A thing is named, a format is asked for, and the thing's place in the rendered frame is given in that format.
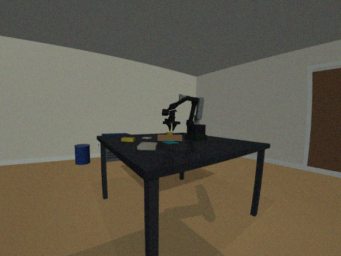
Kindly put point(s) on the small yellow block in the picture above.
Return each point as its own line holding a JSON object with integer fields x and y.
{"x": 128, "y": 139}

